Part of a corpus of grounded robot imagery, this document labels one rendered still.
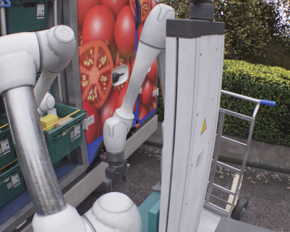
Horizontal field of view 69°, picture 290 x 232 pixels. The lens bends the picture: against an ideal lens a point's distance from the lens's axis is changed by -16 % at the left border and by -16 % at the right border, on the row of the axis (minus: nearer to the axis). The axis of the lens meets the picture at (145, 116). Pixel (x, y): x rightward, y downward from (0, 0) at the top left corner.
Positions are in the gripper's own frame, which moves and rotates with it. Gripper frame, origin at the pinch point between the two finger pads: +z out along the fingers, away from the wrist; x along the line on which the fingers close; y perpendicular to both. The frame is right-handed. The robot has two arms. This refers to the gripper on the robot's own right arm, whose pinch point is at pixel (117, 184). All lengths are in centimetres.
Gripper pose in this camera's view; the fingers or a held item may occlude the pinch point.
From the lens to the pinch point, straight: 134.8
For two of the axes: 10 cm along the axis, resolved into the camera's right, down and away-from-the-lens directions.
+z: 0.0, 9.2, 3.9
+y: 8.5, 2.0, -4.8
